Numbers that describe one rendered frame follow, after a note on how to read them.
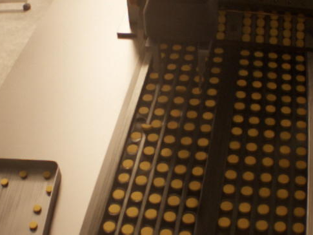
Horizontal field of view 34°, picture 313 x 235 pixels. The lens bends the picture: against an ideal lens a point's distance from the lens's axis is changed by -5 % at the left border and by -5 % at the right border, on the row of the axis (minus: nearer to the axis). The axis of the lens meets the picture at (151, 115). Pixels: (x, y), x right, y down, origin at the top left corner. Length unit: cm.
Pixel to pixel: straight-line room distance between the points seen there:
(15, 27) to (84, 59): 166
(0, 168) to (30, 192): 7
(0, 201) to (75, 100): 21
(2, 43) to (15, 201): 179
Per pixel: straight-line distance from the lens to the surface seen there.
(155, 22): 55
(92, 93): 83
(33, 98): 85
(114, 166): 52
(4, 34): 253
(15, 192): 72
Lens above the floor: 134
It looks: 44 degrees down
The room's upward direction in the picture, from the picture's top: 5 degrees counter-clockwise
